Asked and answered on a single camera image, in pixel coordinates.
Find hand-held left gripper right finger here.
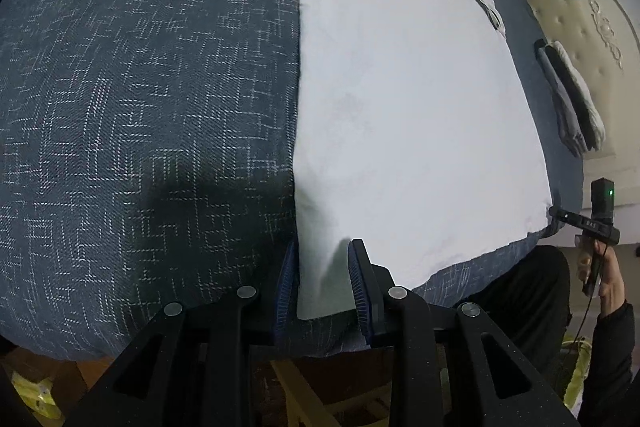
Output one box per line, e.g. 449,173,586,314
347,238,581,427

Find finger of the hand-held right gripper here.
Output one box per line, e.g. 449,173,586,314
548,206,583,228

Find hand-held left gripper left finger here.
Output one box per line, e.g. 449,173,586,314
65,239,301,427

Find white polo shirt black trim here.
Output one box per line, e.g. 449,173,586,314
290,0,553,320

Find person's right forearm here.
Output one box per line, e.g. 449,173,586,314
577,299,640,427

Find person's right hand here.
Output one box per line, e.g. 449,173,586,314
575,234,626,315

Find folded dark grey garment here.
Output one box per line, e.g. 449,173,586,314
550,72,588,155

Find person's black trousers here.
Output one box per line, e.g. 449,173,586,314
450,244,571,400

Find folded light grey garment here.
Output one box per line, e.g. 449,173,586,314
536,49,583,158

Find yellow green fabric bag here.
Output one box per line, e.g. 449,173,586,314
560,339,596,408

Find cream upholstered bed headboard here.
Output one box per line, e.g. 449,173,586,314
515,0,640,208

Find blue patterned bed cover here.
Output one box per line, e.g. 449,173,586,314
0,0,586,358

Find yellow plastic bag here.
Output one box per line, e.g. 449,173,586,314
10,369,63,423

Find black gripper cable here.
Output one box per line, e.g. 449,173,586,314
575,294,596,343

